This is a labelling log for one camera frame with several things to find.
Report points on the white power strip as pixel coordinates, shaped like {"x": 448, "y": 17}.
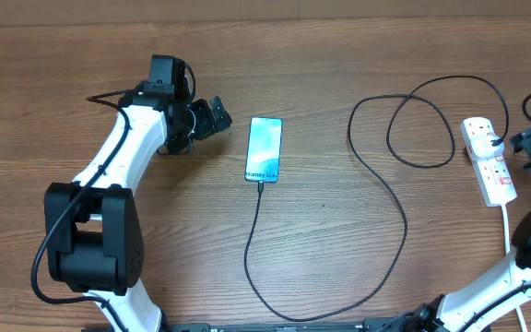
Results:
{"x": 494, "y": 179}

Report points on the white charger plug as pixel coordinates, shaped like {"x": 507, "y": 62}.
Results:
{"x": 484, "y": 147}

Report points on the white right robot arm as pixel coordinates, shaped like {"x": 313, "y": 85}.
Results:
{"x": 507, "y": 285}

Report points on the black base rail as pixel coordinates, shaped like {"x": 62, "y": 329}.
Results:
{"x": 293, "y": 326}

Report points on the Samsung Galaxy smartphone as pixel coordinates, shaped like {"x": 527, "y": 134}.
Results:
{"x": 263, "y": 152}

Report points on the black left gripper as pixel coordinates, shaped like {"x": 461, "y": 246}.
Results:
{"x": 207, "y": 123}

